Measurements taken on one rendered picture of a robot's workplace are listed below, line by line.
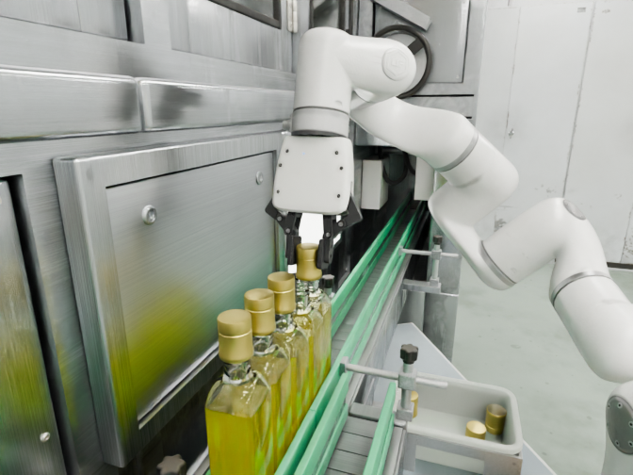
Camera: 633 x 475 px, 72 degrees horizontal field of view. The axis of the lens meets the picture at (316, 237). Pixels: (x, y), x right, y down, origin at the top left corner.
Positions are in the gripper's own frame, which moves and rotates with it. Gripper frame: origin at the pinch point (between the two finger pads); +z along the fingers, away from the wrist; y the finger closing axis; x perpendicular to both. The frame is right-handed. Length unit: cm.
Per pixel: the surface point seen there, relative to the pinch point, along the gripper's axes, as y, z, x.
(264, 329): -0.6, 8.3, -11.1
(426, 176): 6, -22, 100
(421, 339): 12, 26, 68
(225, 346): -1.9, 8.8, -17.3
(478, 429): 25.4, 30.2, 27.1
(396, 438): 12.7, 27.8, 11.3
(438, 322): 14, 28, 103
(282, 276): -1.4, 3.0, -5.4
